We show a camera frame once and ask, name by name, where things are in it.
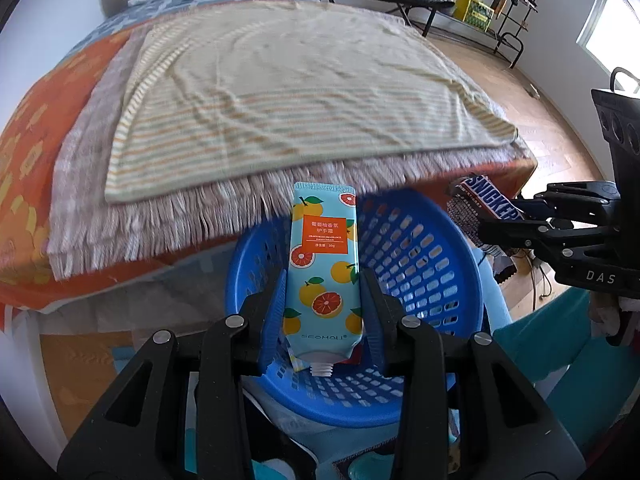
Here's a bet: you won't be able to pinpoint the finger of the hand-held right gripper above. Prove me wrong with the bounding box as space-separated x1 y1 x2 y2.
511 180 622 220
477 218 617 267

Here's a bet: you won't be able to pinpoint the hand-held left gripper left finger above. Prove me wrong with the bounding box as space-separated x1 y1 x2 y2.
57 265 291 480

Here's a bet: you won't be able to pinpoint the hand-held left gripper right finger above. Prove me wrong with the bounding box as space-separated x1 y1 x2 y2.
359 267 586 480

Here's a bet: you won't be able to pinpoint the brown chocolate bar wrapper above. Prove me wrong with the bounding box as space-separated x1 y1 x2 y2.
445 174 526 261

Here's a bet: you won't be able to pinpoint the fruit print hand cream tube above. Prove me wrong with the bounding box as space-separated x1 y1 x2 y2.
282 182 365 377

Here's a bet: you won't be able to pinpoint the blue plastic basket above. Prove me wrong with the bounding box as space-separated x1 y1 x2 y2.
225 189 485 428

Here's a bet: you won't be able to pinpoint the light blue plastic stool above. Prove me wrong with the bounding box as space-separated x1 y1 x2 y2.
240 255 513 480

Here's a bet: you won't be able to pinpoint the teal pants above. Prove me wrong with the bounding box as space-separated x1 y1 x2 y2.
492 290 621 411

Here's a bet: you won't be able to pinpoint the window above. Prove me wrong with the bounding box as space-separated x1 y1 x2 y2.
576 0 640 71

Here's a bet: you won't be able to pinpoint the black drying rack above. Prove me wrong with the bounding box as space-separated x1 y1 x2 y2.
480 0 556 68

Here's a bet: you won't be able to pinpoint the yellow plastic crate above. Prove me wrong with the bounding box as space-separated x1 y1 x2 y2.
454 0 498 31

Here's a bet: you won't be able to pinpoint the yellow striped blanket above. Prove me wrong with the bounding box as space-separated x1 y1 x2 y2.
102 2 519 206

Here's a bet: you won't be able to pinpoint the grey fringed blanket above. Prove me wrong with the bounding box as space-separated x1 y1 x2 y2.
46 2 533 281

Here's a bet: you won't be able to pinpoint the orange patterned bedsheet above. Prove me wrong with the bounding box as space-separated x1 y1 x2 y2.
0 35 538 306

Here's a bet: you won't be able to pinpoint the blue checkered sheet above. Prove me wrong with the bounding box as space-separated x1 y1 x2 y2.
65 0 311 66

